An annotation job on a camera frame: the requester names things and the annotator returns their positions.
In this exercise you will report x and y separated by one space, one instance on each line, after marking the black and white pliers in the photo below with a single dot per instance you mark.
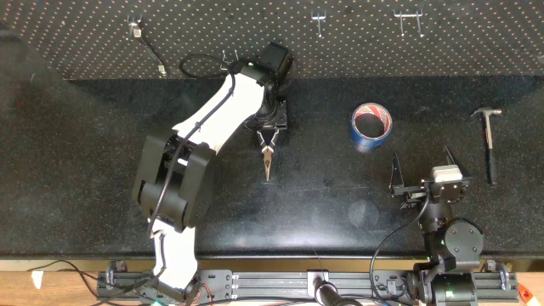
268 159

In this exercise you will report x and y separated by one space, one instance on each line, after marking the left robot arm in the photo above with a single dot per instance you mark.
221 115

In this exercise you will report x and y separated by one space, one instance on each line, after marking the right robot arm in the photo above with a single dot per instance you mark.
463 242

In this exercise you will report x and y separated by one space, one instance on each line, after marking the hammer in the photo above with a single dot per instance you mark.
489 144

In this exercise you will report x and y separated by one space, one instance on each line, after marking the mounting rail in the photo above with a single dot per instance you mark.
272 282

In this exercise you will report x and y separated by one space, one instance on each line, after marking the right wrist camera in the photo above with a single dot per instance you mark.
446 173

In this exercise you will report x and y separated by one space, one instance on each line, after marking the black pegboard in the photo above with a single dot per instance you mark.
361 51

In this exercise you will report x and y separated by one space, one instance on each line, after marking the orange and white object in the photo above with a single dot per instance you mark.
525 294

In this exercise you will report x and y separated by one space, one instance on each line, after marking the wrench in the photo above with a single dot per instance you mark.
149 49

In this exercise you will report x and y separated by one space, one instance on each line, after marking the roll of blue tape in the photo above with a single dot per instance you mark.
359 138

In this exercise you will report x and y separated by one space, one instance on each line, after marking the white tape piece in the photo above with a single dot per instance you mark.
37 278

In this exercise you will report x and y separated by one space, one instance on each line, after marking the double metal hook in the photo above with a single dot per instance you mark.
408 15

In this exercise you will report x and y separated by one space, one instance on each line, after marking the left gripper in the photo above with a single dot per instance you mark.
274 117

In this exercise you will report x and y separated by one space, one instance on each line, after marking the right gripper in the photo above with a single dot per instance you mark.
446 192

